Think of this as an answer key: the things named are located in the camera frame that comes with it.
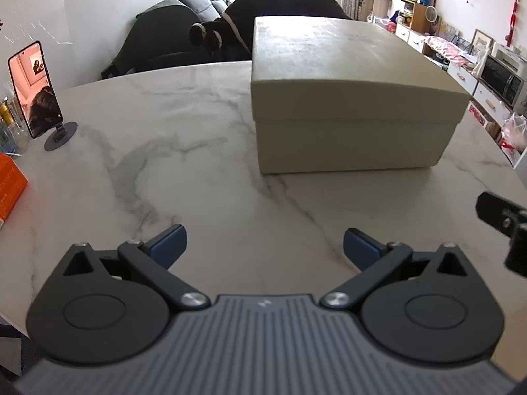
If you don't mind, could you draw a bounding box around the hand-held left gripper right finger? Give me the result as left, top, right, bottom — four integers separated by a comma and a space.
320, 227, 469, 309

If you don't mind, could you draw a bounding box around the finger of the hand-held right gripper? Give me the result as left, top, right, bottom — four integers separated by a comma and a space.
475, 190, 527, 236

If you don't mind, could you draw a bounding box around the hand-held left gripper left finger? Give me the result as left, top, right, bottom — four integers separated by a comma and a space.
62, 224, 211, 310

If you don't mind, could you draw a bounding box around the beige cardboard box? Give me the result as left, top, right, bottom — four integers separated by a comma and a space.
254, 113, 468, 174

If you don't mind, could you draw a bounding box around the beige box lid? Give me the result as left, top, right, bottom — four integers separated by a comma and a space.
250, 16, 472, 123

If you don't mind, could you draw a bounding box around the white marble desktop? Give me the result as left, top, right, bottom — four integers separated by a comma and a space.
0, 61, 527, 338

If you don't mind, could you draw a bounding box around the white low cabinet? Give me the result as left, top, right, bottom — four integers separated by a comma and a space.
393, 22, 515, 141

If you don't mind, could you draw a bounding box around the black microwave oven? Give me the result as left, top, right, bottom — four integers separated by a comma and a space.
480, 55, 525, 108

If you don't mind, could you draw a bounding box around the black phone stand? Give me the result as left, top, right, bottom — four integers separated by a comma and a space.
43, 121, 79, 152

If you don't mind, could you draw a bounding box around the white printer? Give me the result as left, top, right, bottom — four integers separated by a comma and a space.
492, 43, 527, 75

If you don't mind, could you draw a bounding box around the orange box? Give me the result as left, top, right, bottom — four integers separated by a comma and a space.
0, 152, 29, 231

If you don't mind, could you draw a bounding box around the framed picture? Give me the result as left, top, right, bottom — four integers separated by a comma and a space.
470, 29, 494, 55

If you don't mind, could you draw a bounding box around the pink patterned cloth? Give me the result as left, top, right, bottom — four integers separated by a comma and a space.
424, 35, 468, 63

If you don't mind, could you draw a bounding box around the smartphone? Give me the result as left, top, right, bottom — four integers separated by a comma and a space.
7, 41, 63, 138

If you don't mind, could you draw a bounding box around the wooden shelf cabinet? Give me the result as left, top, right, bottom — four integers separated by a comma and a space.
358, 0, 437, 36

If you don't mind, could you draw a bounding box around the gold drink can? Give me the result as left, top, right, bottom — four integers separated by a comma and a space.
0, 99, 17, 130

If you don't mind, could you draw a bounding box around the dark green chair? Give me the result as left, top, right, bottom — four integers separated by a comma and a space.
101, 0, 207, 81

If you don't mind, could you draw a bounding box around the black fleece coat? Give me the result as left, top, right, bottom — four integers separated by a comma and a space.
188, 0, 355, 62

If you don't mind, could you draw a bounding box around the red hanging string decoration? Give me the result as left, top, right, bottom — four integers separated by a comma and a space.
510, 0, 524, 47

